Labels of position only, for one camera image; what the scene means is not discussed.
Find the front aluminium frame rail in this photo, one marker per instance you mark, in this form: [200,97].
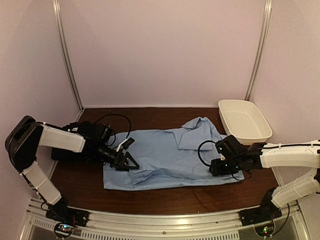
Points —
[220,225]

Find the light blue long sleeve shirt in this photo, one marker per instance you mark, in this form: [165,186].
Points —
[171,158]

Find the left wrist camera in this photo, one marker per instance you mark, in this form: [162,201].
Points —
[125,144]

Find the left circuit board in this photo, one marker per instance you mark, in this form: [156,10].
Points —
[63,230]

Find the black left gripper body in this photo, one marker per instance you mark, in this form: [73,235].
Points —
[109,158]

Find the circuit board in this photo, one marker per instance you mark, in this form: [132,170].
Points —
[63,230]
[265,230]

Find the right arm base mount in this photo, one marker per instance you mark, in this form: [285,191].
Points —
[263,213]

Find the white plastic tub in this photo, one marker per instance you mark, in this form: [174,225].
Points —
[244,120]

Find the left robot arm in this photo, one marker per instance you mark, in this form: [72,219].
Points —
[82,140]

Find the right circuit board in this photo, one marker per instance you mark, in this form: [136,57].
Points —
[265,230]

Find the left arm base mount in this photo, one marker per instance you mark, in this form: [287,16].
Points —
[61,212]

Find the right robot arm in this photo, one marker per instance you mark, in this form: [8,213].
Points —
[303,158]

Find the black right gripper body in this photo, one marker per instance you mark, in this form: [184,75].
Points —
[232,167]

